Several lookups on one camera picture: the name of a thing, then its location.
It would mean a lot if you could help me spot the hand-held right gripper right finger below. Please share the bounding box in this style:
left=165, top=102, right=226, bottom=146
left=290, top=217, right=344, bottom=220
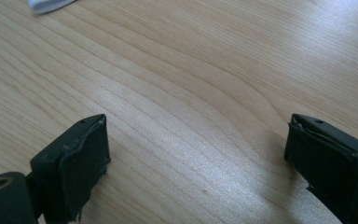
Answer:
left=283, top=113, right=358, bottom=224

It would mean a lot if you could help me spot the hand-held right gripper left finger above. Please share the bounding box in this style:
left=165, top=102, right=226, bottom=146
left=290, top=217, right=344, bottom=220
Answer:
left=29, top=113, right=112, bottom=224

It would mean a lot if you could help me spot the white cloth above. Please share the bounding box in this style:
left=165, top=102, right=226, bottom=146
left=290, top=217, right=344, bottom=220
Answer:
left=28, top=0, right=77, bottom=15

